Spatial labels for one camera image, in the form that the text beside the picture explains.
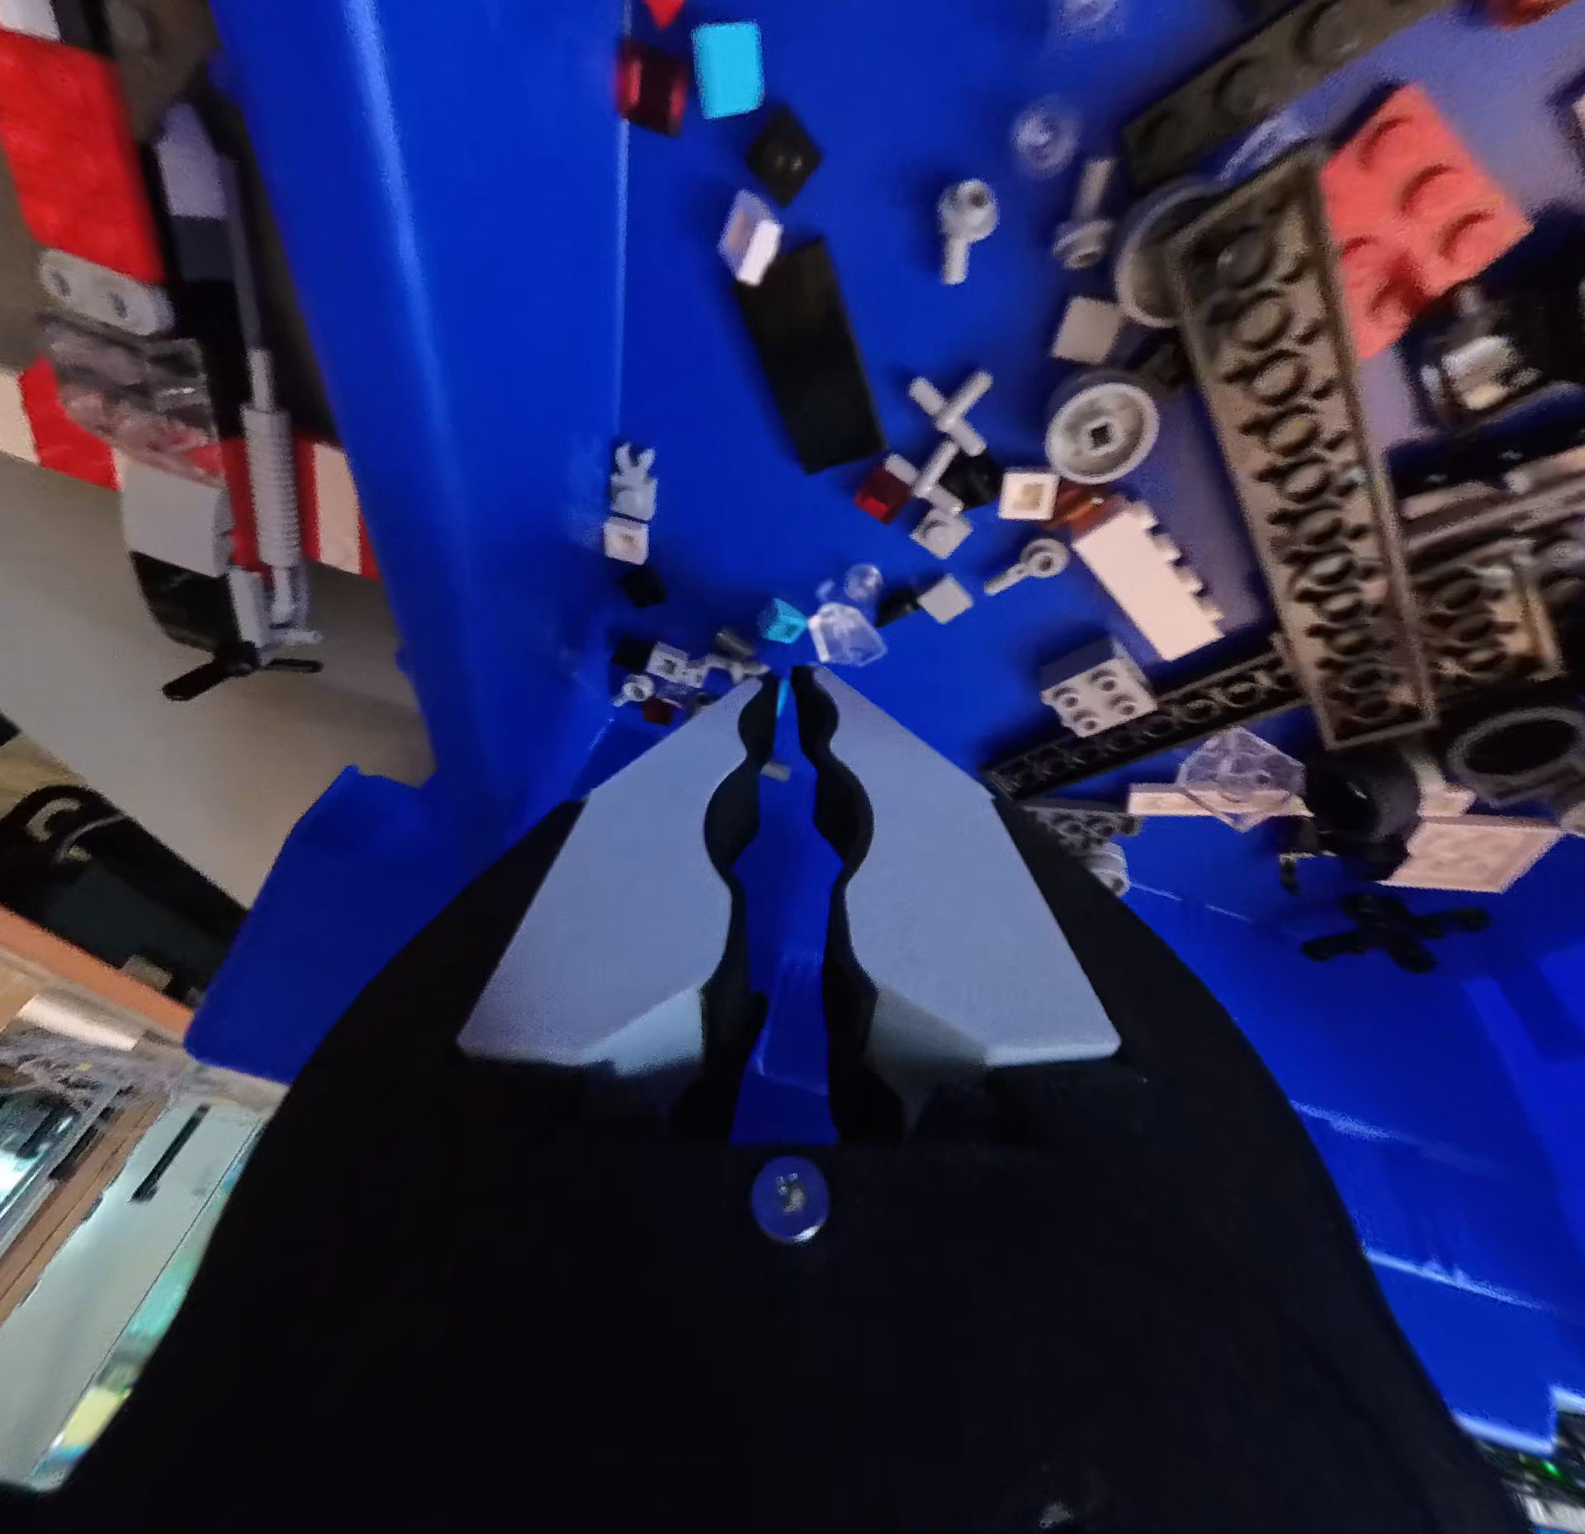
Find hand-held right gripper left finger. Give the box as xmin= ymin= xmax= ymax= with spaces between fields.
xmin=455 ymin=677 xmax=766 ymax=1116

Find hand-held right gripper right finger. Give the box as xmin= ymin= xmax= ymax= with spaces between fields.
xmin=789 ymin=667 xmax=1125 ymax=1142

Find pile of toy bricks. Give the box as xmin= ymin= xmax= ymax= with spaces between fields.
xmin=608 ymin=0 xmax=1585 ymax=977

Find blue plastic bin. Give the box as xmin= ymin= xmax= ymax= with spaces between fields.
xmin=185 ymin=0 xmax=1585 ymax=1473

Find white rectangular brick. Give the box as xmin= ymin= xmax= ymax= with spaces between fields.
xmin=1070 ymin=493 xmax=1230 ymax=665

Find grey wheel hub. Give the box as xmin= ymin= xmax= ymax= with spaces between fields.
xmin=1043 ymin=371 xmax=1161 ymax=487

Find long dark grey studded plate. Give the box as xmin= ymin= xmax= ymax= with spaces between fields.
xmin=1167 ymin=146 xmax=1444 ymax=754

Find black flat tile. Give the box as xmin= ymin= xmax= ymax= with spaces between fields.
xmin=732 ymin=237 xmax=887 ymax=476

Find red square brick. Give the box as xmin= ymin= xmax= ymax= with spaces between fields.
xmin=1316 ymin=83 xmax=1534 ymax=360

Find red printed box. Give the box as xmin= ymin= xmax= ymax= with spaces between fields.
xmin=0 ymin=0 xmax=385 ymax=704

